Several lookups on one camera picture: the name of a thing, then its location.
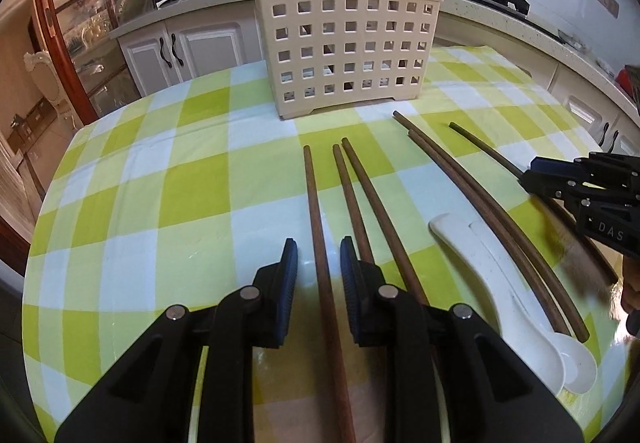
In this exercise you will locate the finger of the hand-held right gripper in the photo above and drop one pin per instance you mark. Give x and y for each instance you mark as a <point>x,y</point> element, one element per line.
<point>542,188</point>
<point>560,169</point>

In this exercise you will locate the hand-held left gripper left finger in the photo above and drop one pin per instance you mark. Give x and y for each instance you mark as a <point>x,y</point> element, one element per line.
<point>289,273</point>

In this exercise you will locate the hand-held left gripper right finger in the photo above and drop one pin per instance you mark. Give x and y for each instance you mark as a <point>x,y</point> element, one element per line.
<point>349,283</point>

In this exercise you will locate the brown wooden chopstick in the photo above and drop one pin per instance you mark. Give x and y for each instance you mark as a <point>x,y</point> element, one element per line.
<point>370,203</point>
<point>401,119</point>
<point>320,263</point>
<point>420,143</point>
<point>347,193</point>
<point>480,145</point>

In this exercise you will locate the white ceramic spoon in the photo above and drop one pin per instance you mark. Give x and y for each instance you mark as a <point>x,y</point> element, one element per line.
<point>500,263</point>
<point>450,233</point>

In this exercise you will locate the beige perforated plastic basket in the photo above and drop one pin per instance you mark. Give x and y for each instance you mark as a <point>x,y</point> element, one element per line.
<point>350,48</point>

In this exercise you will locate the person's right hand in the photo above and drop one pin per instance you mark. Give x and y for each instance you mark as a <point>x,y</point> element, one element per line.
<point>631,290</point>

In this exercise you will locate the white cabinet under stove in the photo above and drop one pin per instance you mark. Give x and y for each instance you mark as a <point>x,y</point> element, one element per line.
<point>580,108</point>

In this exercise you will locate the red packet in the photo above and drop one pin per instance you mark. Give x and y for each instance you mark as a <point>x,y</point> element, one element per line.
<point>629,83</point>

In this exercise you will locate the green checkered tablecloth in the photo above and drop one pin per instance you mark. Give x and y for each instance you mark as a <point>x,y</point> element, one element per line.
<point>150,223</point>

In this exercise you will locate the speckled kitchen countertop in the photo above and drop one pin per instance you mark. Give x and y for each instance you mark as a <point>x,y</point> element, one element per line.
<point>475,18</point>

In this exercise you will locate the white kitchen cabinet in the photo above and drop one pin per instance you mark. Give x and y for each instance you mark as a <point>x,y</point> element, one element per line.
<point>215,53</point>

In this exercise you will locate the white ornate chair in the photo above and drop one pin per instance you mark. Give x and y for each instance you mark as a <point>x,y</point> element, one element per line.
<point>47,83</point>

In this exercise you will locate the red wooden glass door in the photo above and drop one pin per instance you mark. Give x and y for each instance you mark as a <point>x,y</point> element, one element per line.
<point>55,23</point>

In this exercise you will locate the wall socket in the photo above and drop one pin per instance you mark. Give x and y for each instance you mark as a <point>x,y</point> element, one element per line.
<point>608,0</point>

